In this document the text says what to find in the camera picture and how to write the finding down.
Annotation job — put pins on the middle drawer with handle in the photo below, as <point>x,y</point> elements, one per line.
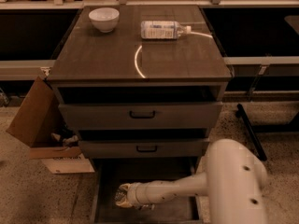
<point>143,148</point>

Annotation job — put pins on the crumpled trash in box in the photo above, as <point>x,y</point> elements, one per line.
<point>66,142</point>

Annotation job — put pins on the labelled plastic bottle on counter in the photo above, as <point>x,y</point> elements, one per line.
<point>163,30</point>

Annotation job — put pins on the open cardboard box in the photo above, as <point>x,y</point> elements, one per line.
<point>39,117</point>

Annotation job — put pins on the top drawer with handle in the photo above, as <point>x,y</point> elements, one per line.
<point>133,117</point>

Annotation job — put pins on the white ceramic bowl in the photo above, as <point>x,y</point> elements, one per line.
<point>105,19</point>

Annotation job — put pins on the dark wooden drawer cabinet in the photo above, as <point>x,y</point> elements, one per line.
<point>121,67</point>

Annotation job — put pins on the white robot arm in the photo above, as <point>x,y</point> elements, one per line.
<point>233,182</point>

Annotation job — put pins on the open bottom drawer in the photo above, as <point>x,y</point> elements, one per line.
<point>114,172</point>

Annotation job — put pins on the black floor bar with wheel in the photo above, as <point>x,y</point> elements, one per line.
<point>240,113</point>

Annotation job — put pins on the crinkled clear water bottle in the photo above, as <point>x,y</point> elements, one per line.
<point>121,195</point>

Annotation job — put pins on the drawer with handle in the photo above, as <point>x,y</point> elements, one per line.
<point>143,148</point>
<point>133,117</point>

